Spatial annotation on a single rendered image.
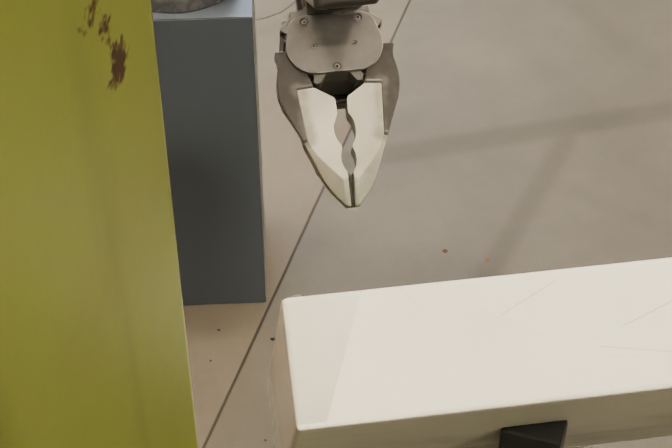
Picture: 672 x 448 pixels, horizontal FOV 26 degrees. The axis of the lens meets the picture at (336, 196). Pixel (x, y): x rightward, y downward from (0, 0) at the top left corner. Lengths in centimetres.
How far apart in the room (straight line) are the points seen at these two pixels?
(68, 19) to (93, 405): 16
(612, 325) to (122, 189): 44
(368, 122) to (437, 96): 184
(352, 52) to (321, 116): 5
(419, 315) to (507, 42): 221
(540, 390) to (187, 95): 138
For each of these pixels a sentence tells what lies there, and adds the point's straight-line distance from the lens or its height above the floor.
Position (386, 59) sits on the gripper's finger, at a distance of 108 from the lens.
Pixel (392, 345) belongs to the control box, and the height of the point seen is 118.
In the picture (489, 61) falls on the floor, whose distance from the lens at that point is 300.
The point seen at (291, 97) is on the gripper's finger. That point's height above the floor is 116.
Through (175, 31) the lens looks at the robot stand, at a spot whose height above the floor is 58.
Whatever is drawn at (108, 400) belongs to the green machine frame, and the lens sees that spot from 56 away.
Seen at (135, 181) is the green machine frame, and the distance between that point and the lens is 53.
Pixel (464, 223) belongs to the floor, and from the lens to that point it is 263.
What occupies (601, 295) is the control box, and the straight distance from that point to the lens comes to 89.
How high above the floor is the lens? 183
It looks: 43 degrees down
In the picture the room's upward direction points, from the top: straight up
